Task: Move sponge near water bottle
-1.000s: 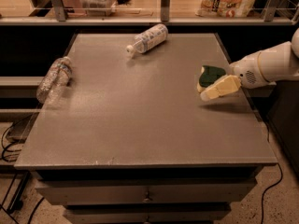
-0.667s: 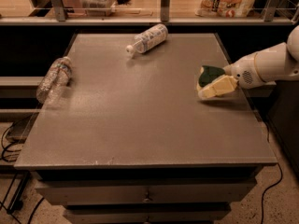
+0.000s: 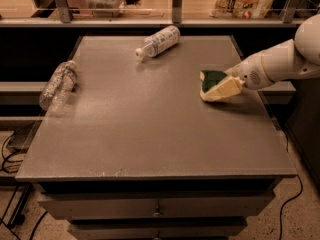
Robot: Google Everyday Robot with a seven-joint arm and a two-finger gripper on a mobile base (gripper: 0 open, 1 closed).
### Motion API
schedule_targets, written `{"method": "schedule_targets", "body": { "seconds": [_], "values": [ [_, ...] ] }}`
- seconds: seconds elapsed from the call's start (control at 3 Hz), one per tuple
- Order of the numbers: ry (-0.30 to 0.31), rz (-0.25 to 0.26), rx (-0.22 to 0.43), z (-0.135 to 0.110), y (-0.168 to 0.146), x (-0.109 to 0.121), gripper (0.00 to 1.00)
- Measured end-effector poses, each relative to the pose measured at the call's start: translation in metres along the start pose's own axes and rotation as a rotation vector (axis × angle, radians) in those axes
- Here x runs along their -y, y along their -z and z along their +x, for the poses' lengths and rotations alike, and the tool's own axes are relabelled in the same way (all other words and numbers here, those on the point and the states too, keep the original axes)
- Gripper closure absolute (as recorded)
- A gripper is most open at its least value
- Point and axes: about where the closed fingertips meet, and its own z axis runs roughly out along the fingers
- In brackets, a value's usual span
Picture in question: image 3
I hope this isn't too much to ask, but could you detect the black cable right floor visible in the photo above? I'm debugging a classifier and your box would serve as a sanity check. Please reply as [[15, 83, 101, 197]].
[[278, 130, 304, 240]]

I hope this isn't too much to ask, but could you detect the upper drawer with knob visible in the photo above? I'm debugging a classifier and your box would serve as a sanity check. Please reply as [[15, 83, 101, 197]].
[[38, 191, 275, 221]]

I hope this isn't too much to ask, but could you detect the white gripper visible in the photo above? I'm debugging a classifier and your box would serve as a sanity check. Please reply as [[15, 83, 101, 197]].
[[200, 51, 274, 102]]

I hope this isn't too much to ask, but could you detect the green and yellow sponge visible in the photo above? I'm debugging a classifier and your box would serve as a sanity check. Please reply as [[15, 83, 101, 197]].
[[200, 70, 227, 102]]

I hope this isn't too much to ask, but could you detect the black cables left floor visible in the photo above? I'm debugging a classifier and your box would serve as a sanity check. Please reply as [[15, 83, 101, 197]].
[[0, 122, 49, 240]]

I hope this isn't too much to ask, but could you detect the printed snack bag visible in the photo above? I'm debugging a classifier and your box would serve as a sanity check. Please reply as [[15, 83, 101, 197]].
[[210, 0, 274, 19]]

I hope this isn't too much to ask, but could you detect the black power adapter box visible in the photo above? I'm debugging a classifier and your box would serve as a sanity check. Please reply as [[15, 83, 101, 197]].
[[6, 133, 33, 153]]

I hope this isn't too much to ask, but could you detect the labelled plastic water bottle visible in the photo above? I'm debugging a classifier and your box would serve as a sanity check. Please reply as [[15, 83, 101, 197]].
[[135, 25, 180, 62]]

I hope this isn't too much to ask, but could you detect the metal shelf rail frame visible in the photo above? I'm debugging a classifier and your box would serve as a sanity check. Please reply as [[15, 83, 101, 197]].
[[0, 0, 320, 29]]

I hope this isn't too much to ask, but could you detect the drawer with knob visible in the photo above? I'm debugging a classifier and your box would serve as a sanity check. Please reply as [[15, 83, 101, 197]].
[[68, 218, 247, 240], [38, 191, 275, 221]]

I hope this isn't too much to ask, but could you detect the lower drawer with knob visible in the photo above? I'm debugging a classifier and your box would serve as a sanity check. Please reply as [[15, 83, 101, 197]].
[[68, 218, 247, 240]]

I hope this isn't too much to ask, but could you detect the clear plastic storage box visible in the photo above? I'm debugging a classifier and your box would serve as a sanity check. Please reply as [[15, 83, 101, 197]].
[[86, 0, 124, 17]]

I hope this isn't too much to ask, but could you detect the crushed clear plastic bottle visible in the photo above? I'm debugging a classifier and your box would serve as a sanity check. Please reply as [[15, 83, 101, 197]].
[[39, 60, 77, 113]]

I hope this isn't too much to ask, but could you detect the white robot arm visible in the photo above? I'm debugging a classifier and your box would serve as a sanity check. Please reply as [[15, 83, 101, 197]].
[[200, 14, 320, 102]]

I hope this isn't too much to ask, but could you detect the grey drawer cabinet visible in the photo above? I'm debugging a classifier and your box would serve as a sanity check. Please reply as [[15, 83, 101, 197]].
[[14, 34, 298, 240]]

